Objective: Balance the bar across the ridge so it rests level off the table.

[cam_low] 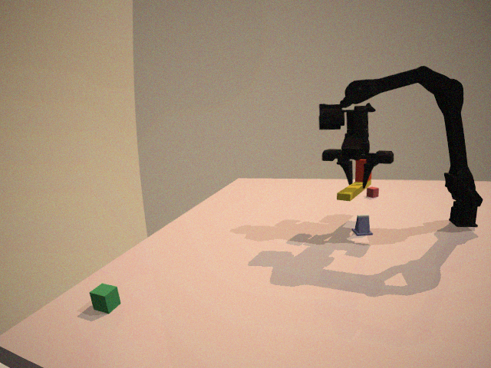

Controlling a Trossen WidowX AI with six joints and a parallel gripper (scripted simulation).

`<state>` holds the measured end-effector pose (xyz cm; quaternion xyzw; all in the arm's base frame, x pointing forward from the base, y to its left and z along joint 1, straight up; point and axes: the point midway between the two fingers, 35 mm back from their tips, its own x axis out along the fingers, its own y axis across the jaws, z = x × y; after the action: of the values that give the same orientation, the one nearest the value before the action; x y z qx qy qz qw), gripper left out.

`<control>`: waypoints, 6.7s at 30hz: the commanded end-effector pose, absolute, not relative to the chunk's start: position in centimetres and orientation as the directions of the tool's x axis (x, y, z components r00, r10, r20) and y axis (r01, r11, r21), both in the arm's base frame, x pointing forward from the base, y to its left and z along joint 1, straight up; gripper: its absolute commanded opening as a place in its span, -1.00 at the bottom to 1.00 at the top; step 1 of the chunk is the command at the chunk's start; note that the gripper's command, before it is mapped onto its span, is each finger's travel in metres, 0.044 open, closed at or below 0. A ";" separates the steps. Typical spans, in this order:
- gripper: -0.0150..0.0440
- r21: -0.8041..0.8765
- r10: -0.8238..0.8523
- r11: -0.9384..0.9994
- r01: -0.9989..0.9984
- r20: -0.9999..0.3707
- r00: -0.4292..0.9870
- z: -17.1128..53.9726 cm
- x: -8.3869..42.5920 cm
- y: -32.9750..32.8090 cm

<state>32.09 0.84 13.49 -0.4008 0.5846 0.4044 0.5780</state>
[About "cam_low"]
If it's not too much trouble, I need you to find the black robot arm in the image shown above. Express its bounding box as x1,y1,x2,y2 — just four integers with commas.
319,66,483,227

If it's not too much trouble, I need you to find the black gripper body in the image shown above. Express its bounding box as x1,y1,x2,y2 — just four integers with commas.
322,130,394,164

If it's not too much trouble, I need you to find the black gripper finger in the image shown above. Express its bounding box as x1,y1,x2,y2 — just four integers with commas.
337,160,353,185
363,163,378,189

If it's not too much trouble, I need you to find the green cube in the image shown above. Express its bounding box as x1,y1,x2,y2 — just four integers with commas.
89,283,120,314

